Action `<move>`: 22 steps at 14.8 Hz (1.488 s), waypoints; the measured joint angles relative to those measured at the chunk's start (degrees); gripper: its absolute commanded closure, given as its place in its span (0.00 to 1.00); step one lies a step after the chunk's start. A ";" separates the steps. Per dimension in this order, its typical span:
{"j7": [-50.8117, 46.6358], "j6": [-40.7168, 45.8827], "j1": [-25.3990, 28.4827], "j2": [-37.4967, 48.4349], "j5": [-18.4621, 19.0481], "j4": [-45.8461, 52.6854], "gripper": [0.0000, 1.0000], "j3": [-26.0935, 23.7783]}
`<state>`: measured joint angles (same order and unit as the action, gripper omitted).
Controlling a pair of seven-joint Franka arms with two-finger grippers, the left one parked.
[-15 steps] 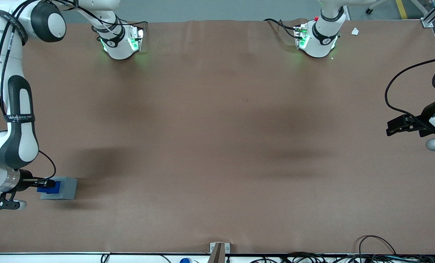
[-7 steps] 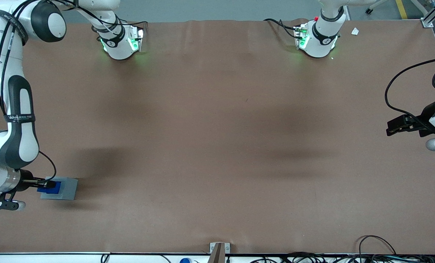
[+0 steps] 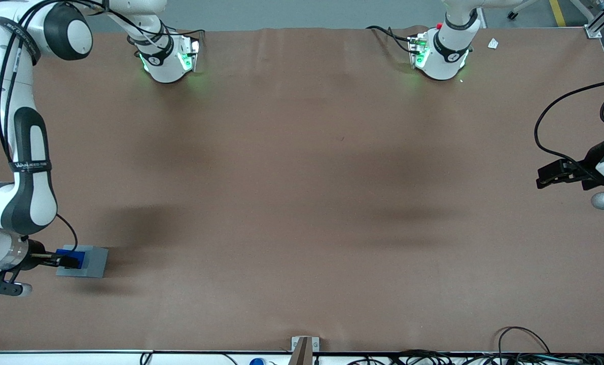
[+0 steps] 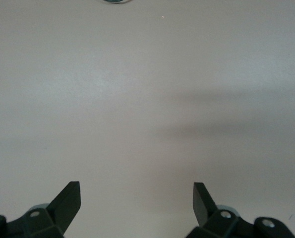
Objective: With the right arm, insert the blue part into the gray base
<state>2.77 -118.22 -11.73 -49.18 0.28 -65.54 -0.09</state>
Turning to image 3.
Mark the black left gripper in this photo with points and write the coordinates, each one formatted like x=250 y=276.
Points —
x=589 y=163

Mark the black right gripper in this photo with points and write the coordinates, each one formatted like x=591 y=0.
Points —
x=36 y=248

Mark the blue square plastic part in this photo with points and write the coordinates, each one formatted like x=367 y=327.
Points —
x=79 y=256

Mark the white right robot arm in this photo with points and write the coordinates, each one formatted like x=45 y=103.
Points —
x=33 y=197

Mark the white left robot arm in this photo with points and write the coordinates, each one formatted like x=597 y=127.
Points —
x=446 y=50

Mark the gray square base with recess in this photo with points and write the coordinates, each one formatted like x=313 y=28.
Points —
x=95 y=263

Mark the white paper scrap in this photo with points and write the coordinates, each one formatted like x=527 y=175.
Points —
x=493 y=43

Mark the blue round cap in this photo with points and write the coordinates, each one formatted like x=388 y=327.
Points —
x=257 y=362

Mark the brown table cover mat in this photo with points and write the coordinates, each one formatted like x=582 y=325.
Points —
x=302 y=203

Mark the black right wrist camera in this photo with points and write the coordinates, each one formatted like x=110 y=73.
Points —
x=2 y=288

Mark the aluminium frame profile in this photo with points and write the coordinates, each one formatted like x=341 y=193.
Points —
x=593 y=31

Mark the small metal bracket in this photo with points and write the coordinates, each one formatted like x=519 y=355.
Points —
x=316 y=344

